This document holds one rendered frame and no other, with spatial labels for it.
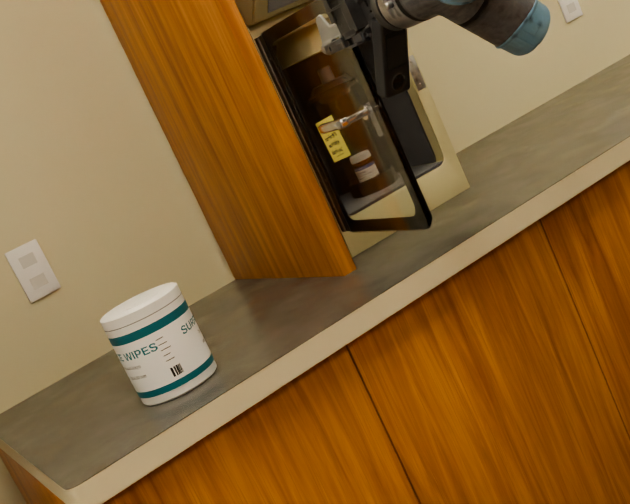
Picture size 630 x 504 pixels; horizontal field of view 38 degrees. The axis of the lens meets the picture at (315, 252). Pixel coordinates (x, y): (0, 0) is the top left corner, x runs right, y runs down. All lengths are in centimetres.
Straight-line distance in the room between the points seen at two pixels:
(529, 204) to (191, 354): 63
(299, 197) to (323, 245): 10
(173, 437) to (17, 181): 85
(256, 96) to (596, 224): 67
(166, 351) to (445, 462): 50
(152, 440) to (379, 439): 39
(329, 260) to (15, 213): 68
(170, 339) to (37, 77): 82
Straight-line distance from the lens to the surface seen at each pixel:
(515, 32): 122
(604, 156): 177
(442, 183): 190
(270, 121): 163
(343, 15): 133
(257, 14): 171
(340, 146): 161
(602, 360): 179
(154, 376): 142
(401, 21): 124
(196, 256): 209
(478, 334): 160
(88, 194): 203
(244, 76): 164
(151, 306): 139
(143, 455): 131
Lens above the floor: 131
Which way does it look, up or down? 11 degrees down
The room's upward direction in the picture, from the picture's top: 25 degrees counter-clockwise
